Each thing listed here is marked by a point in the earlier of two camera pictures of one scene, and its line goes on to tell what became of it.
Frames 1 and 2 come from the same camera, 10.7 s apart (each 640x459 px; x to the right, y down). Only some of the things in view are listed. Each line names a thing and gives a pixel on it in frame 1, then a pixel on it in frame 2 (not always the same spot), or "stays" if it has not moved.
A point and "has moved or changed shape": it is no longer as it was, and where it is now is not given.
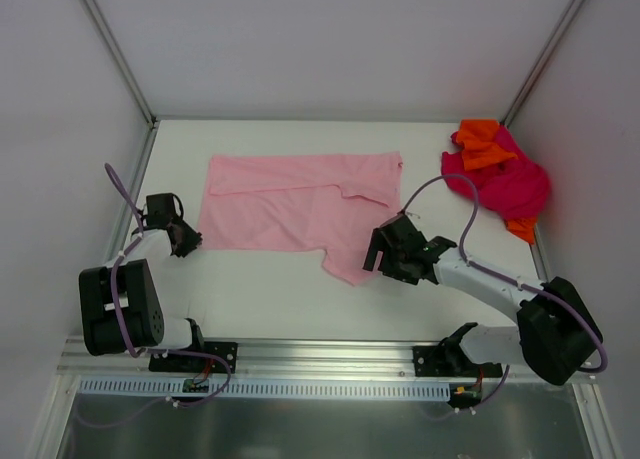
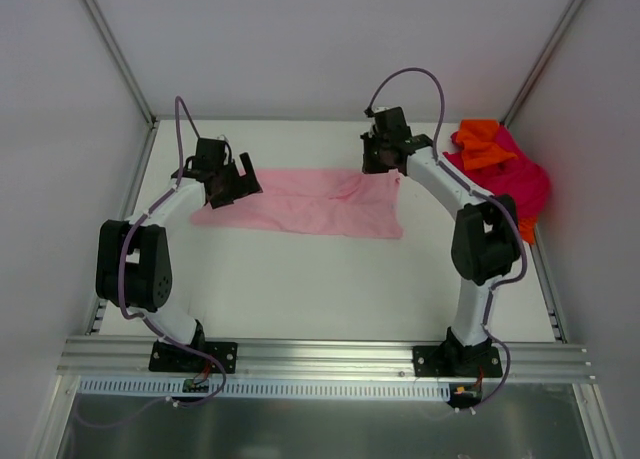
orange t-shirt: x=479 y=143 stays
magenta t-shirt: x=515 y=188 stays
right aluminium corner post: x=549 y=49 stays
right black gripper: x=388 y=252 -> x=376 y=155
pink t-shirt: x=328 y=203 has moved or changed shape
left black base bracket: x=172 y=362 stays
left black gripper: x=185 y=239 -> x=236 y=182
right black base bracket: x=450 y=360 stays
